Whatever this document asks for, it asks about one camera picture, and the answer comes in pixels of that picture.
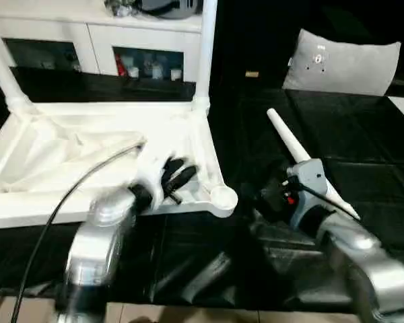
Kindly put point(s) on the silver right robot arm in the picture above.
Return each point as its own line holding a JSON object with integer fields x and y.
{"x": 363, "y": 262}

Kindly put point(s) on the white cabinet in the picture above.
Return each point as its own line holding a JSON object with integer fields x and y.
{"x": 67, "y": 40}

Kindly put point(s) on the white plastic table top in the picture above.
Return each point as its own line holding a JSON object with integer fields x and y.
{"x": 74, "y": 148}

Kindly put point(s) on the small yellow label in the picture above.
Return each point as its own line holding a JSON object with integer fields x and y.
{"x": 252, "y": 74}

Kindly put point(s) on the grey bag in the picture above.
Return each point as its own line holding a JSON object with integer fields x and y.
{"x": 168, "y": 7}

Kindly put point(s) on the white plastic table leg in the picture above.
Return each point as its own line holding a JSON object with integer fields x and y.
{"x": 3, "y": 74}
{"x": 205, "y": 54}
{"x": 289, "y": 141}

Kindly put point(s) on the tangled small items pile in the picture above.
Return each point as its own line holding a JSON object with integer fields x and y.
{"x": 121, "y": 8}

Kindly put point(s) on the black work mat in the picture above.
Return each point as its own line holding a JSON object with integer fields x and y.
{"x": 222, "y": 269}

